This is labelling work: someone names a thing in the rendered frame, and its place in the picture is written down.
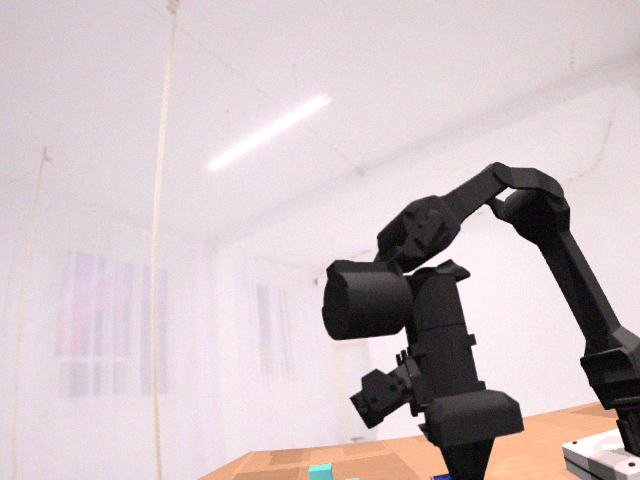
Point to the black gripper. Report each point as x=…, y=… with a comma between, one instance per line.
x=463, y=418

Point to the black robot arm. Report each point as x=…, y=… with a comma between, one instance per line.
x=375, y=299

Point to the light blue cube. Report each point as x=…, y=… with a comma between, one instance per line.
x=321, y=472

